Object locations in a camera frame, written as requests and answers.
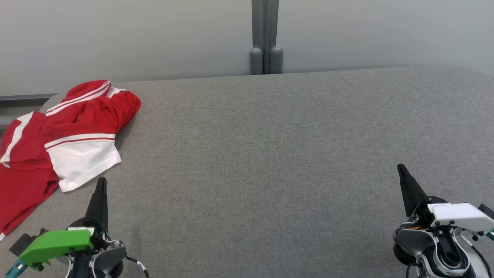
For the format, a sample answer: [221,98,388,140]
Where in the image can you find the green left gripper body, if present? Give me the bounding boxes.
[19,217,109,271]

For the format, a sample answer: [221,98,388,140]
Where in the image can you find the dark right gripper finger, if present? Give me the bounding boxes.
[398,164,429,219]

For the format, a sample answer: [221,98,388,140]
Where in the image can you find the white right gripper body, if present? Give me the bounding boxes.
[417,197,494,232]

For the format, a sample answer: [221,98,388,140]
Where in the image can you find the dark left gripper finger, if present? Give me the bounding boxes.
[85,177,109,232]

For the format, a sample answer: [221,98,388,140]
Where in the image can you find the red shorts with white stripe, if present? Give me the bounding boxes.
[0,112,61,241]

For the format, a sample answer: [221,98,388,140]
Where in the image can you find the red number 23 jersey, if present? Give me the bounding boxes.
[42,80,142,193]

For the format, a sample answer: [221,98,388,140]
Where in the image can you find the grey fabric sofa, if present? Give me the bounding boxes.
[0,65,494,278]

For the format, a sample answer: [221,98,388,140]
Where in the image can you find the thin black arm cable bundle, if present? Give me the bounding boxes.
[459,232,494,278]
[125,256,150,278]

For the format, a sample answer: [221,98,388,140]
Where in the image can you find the grey wall rail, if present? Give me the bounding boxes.
[0,93,59,130]

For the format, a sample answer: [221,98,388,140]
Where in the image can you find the grey partition post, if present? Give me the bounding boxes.
[249,0,284,75]

